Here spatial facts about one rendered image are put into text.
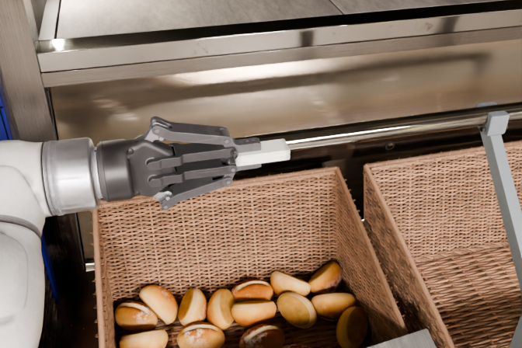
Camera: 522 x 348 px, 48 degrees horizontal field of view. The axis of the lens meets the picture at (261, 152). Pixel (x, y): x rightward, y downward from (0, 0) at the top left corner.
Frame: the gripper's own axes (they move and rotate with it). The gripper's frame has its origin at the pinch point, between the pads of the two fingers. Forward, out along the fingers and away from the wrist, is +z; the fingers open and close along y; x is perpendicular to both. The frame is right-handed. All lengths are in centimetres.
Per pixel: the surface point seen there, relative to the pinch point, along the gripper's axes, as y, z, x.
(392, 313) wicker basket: 45, 27, -6
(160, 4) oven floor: 2, -8, -64
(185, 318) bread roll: 56, -11, -24
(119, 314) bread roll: 57, -25, -28
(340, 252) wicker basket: 54, 27, -34
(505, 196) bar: 12.8, 37.6, 1.3
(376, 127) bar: 2.7, 18.8, -6.4
